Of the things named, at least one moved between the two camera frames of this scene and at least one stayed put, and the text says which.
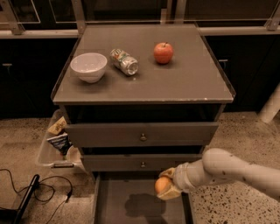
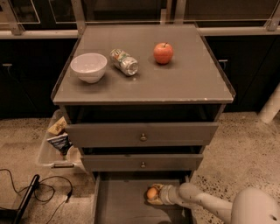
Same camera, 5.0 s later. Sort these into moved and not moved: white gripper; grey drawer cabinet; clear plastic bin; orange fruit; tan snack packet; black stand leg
Moved: white gripper; orange fruit
Not moved: black stand leg; grey drawer cabinet; clear plastic bin; tan snack packet
